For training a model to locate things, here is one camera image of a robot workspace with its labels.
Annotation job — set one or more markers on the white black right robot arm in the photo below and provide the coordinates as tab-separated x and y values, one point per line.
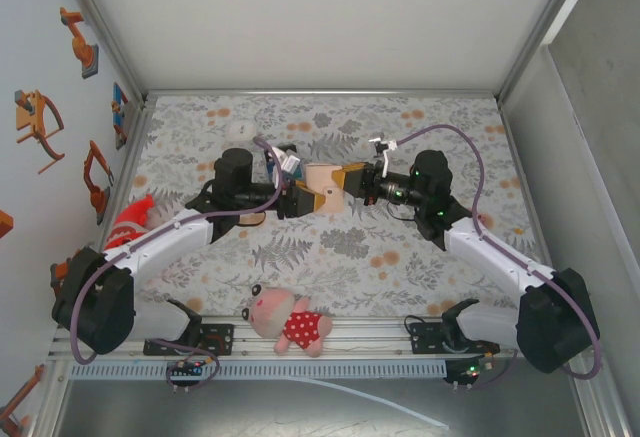
500	257

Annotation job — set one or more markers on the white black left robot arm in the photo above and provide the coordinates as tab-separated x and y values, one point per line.
160	247

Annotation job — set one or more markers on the blue credit card white print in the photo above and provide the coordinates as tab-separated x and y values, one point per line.
299	175

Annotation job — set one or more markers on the white round lidded container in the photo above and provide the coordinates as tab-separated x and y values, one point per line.
241	132

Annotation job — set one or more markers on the floral table mat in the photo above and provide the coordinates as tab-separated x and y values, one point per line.
400	282

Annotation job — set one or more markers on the red plush toy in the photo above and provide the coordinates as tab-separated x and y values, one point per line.
125	227

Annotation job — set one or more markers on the pink pig plush toy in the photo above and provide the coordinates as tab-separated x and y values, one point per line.
300	329

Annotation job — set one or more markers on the blue orange gantry sticker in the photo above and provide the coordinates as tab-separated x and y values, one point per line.
119	107

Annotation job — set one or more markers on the orange excavator sticker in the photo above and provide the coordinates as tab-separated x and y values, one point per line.
97	197

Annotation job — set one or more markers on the left circuit board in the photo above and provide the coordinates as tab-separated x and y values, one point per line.
192	368

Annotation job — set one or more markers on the circuit board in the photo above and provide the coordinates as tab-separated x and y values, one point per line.
192	368
465	374

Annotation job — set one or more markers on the right circuit board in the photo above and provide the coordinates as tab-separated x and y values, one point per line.
465	374

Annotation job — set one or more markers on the orange claw sticker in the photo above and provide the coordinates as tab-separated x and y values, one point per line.
30	117

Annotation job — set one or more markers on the aluminium rear rail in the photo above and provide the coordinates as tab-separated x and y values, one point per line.
320	93

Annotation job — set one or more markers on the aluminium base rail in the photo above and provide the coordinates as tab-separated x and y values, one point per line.
370	342

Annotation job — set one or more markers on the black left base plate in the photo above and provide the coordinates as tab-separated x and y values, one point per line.
228	332

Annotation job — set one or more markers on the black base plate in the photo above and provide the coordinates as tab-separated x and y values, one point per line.
420	342
228	332

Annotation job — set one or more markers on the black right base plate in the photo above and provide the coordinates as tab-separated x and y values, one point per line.
420	342

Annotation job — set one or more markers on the aluminium corner post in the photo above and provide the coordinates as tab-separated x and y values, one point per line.
547	22
102	22

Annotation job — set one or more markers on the small orange wall sticker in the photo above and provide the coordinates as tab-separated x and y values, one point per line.
4	222

